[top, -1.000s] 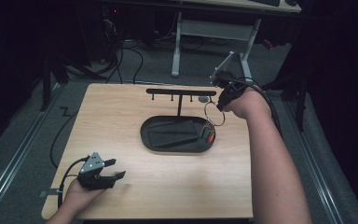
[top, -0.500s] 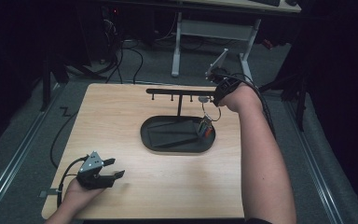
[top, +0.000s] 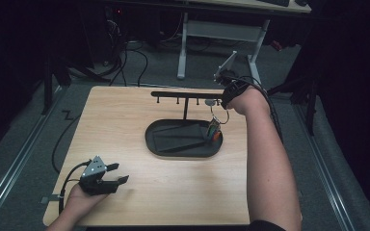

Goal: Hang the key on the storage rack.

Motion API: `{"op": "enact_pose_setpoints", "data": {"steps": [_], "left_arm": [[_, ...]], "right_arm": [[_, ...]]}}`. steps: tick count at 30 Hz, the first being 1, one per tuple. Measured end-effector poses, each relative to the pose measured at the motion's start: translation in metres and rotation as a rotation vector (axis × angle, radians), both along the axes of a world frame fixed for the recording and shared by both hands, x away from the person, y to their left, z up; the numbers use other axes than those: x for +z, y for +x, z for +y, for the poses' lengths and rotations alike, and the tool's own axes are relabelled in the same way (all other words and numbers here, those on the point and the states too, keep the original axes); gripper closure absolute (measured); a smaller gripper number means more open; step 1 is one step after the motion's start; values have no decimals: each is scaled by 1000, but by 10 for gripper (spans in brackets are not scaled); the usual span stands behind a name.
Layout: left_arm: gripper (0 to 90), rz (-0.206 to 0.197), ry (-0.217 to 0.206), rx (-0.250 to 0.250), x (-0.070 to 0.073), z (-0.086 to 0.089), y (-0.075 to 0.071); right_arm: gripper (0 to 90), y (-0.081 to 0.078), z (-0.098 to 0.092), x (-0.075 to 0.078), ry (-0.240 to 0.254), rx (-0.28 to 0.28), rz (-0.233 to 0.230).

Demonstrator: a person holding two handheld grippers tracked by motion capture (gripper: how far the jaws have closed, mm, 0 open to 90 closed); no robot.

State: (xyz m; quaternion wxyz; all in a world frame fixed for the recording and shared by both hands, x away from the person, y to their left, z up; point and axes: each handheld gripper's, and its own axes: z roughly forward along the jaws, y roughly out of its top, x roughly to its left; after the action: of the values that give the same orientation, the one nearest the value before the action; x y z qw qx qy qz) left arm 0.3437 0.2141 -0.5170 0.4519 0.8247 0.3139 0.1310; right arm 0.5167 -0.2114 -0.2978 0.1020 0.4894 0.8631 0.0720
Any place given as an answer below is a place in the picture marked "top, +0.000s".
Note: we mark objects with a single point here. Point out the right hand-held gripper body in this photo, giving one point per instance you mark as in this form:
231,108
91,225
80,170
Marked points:
232,83

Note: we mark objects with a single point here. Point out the grey round table grommet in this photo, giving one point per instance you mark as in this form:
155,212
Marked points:
209,102

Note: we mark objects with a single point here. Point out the dark computer tower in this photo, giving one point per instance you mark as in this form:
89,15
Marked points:
117,19

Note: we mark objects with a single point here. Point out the black metal stand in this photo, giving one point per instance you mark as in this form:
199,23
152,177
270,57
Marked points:
311,106
47,86

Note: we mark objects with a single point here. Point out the person's black sleeve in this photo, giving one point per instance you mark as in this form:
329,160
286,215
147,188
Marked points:
266,226

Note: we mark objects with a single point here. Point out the person's left hand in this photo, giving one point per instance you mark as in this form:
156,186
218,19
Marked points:
82,200

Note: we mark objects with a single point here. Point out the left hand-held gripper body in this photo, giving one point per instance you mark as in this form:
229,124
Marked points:
94,181

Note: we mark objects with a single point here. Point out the desk with white legs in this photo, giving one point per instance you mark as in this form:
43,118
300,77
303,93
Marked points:
221,30

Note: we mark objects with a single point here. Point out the small red object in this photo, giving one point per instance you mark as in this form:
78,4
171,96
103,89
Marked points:
276,45

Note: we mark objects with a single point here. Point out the black computer mouse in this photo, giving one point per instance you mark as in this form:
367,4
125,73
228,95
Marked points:
301,2

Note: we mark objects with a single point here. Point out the metal floor rail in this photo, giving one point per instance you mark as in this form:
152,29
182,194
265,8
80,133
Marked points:
16,162
326,173

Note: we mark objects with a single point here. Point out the black keyboard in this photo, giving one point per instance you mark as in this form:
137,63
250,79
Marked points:
274,2

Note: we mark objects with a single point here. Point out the person's right hand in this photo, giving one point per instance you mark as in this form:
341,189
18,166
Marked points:
247,101

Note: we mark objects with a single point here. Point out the black key rack with tray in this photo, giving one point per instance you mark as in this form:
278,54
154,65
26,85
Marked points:
179,106

